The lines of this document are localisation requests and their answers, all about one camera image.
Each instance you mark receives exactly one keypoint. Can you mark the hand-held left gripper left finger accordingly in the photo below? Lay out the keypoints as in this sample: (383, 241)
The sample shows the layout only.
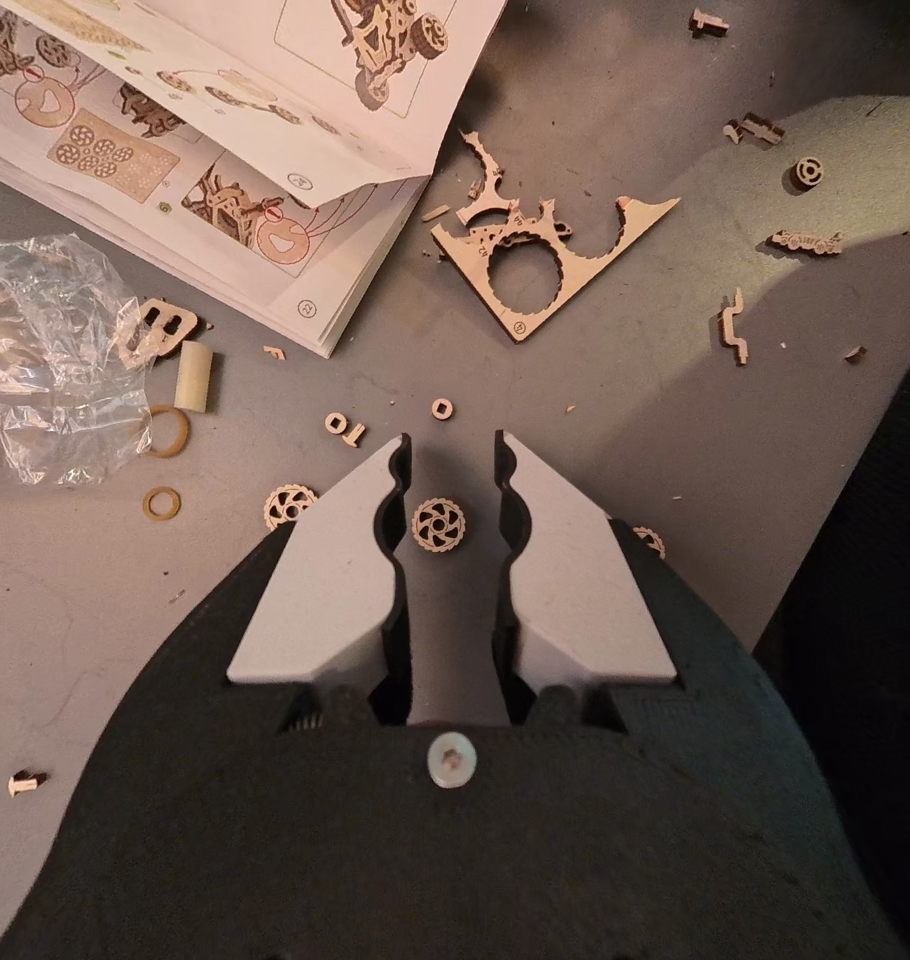
(320, 600)

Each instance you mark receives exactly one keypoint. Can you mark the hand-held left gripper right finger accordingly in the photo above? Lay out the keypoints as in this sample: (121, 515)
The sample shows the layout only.
(590, 600)

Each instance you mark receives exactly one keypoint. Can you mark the wooden gear wheel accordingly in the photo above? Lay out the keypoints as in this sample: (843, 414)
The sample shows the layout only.
(438, 527)
(649, 540)
(288, 506)

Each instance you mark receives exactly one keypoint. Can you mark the wooden parts sheet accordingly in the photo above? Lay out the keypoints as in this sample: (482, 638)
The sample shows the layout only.
(470, 255)

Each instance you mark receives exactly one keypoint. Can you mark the T-shaped wooden piece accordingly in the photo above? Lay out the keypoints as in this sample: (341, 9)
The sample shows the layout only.
(353, 433)
(26, 782)
(708, 22)

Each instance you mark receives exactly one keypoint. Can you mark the pale wax stick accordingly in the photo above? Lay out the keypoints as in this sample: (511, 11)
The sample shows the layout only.
(196, 375)

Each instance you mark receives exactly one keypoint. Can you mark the zigzag wooden piece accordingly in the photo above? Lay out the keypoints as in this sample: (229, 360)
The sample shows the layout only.
(733, 326)

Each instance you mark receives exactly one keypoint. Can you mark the slotted oval wooden plate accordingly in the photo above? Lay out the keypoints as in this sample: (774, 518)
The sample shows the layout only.
(159, 330)

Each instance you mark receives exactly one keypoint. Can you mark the small dark wooden block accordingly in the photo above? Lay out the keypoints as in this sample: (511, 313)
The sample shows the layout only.
(856, 354)

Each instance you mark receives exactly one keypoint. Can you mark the clear plastic bag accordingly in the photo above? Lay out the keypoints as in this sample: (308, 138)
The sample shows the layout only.
(50, 352)

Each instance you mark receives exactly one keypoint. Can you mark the thin wooden sliver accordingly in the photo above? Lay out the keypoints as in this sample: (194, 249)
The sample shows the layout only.
(434, 214)

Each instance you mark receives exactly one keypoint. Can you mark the toothed wooden strip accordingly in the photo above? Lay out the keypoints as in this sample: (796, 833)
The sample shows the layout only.
(807, 241)

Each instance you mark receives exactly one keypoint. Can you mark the small wooden wheel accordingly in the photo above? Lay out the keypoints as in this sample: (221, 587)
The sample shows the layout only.
(807, 172)

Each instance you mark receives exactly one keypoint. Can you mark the small wooden chip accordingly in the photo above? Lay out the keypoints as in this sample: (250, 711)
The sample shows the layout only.
(732, 132)

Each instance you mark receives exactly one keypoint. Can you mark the instruction booklet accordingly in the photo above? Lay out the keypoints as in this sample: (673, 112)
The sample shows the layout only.
(237, 112)

